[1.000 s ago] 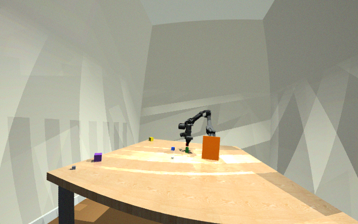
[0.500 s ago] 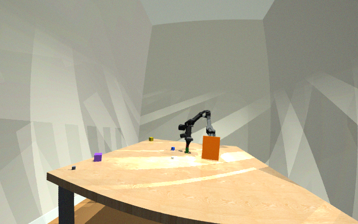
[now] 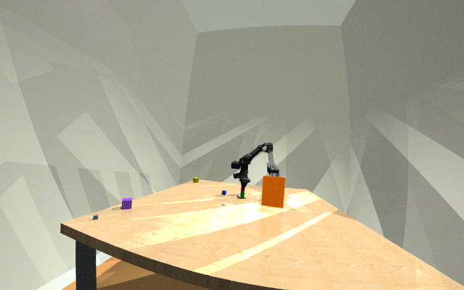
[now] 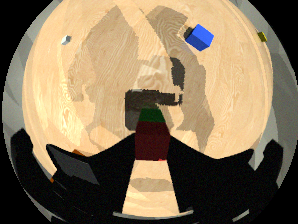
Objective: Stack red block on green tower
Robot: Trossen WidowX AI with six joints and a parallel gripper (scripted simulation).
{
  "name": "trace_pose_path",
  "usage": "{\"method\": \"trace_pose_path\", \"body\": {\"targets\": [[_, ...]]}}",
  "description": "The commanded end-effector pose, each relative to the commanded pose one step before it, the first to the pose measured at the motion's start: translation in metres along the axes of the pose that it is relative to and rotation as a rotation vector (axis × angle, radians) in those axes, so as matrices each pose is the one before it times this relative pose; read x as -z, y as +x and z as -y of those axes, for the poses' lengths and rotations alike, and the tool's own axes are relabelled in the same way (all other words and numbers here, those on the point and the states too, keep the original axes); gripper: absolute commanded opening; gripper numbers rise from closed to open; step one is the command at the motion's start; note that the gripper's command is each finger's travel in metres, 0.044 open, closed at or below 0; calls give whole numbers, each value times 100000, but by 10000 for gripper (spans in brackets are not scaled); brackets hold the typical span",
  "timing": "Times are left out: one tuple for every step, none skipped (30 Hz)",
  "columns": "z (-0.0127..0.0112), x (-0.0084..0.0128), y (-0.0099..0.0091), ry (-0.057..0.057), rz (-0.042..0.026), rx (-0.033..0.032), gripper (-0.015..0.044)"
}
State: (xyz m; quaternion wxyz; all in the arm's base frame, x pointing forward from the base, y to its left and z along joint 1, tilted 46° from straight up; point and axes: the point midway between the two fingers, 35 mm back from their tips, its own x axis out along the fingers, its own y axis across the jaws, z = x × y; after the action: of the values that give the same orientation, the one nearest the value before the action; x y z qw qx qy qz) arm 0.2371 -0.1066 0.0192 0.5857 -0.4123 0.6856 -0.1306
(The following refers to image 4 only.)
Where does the blue block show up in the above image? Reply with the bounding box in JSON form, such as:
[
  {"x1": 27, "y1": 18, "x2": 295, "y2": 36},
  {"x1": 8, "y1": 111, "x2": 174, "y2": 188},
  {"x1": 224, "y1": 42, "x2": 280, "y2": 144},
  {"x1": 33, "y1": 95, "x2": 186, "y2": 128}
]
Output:
[{"x1": 185, "y1": 24, "x2": 214, "y2": 52}]

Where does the small yellow block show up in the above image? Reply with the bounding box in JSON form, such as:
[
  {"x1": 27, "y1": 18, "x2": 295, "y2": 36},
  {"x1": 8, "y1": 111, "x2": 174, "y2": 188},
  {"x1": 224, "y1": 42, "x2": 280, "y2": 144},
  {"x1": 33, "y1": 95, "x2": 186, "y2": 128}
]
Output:
[{"x1": 258, "y1": 32, "x2": 267, "y2": 41}]

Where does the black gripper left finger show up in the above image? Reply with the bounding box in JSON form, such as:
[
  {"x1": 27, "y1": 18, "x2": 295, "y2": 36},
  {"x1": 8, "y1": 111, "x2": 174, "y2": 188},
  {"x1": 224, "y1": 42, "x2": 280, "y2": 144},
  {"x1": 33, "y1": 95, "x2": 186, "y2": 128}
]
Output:
[{"x1": 45, "y1": 133, "x2": 136, "y2": 213}]

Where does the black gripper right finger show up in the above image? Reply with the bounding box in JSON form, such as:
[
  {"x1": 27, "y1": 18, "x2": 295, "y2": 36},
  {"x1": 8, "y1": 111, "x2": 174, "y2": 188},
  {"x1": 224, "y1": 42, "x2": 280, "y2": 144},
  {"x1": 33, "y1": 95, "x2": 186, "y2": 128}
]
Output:
[{"x1": 166, "y1": 136, "x2": 254, "y2": 213}]

